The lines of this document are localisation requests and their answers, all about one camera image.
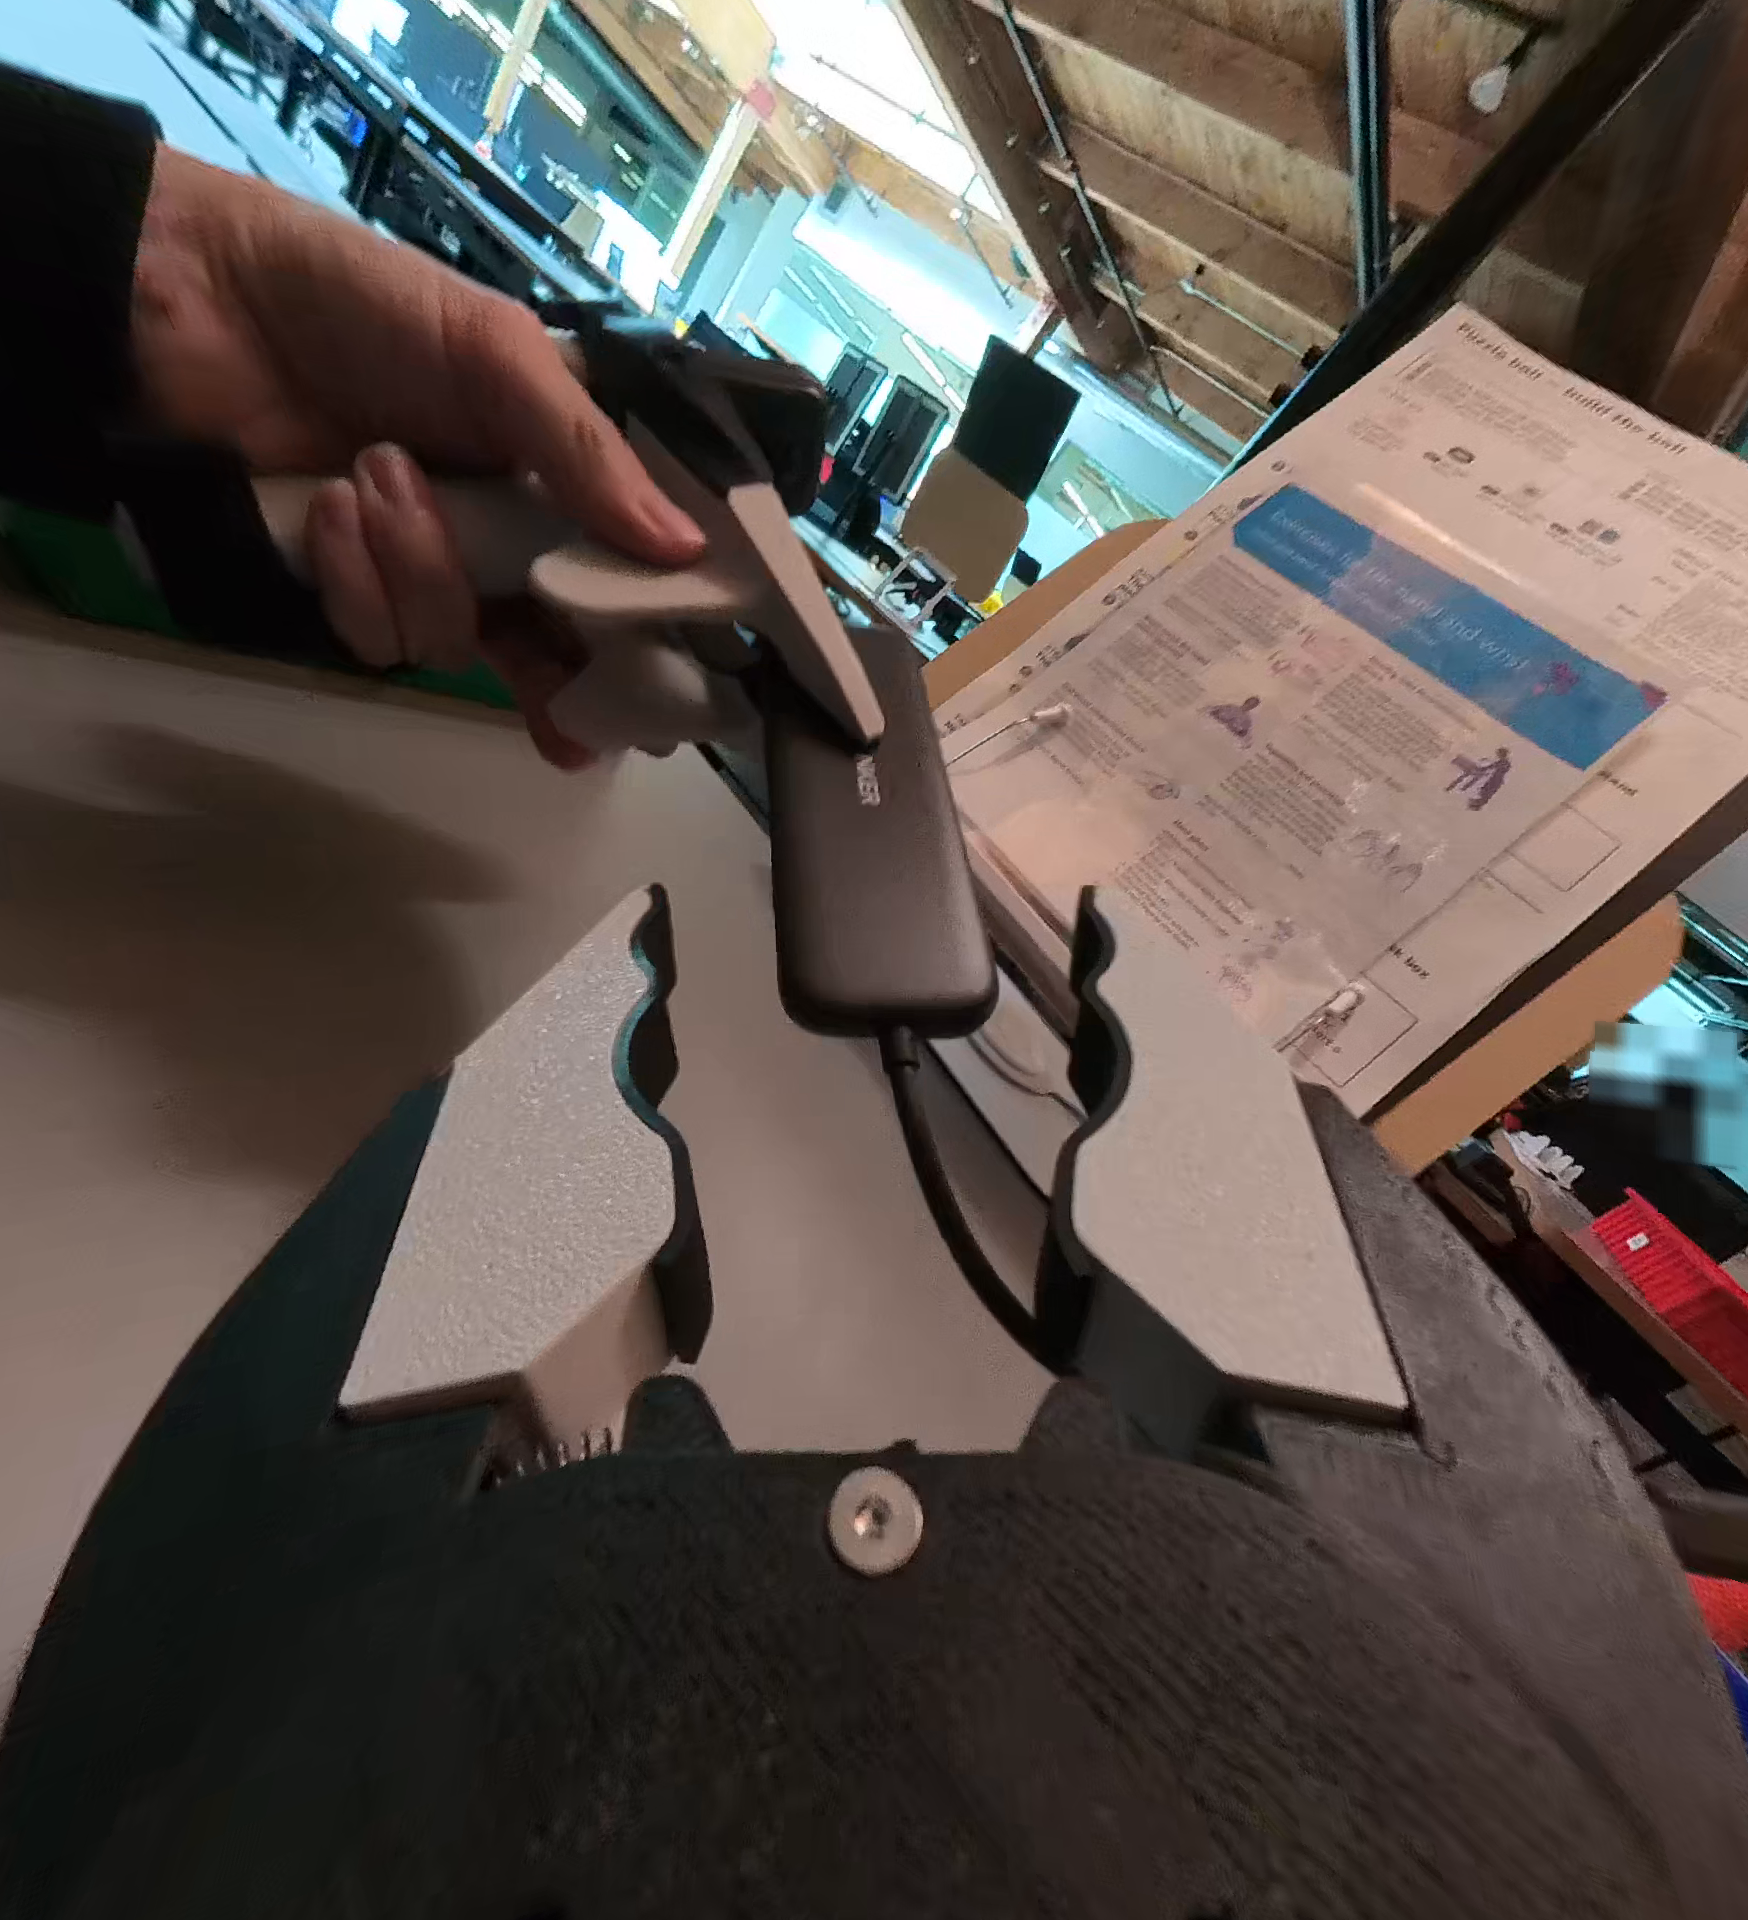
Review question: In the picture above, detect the green plastic bin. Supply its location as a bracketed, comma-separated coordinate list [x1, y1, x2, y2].
[0, 479, 524, 713]

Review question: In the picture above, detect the person's left forearm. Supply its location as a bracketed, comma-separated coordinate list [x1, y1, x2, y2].
[0, 36, 165, 504]

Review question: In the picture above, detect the red plastic bin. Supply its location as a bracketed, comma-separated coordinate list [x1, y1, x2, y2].
[1588, 1188, 1748, 1448]

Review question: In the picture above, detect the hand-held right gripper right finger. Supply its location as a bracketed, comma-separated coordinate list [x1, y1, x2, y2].
[1039, 884, 1421, 1448]

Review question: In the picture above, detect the black monitor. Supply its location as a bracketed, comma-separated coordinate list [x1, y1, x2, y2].
[954, 337, 1084, 504]

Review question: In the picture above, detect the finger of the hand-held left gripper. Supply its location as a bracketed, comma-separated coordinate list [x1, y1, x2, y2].
[527, 540, 773, 762]
[725, 479, 891, 750]

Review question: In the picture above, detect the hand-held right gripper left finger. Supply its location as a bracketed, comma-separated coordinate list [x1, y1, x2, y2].
[338, 884, 716, 1442]

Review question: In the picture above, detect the large white instruction sheet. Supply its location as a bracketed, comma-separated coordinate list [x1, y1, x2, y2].
[949, 305, 1748, 1119]

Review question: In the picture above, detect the blue header exercise sheet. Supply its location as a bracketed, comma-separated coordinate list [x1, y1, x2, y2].
[940, 479, 1672, 1052]

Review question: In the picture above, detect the dark grey usb hub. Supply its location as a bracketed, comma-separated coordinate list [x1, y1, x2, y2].
[764, 626, 1001, 1040]

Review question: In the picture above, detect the person's left hand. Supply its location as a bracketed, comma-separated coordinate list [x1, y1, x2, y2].
[137, 141, 711, 770]

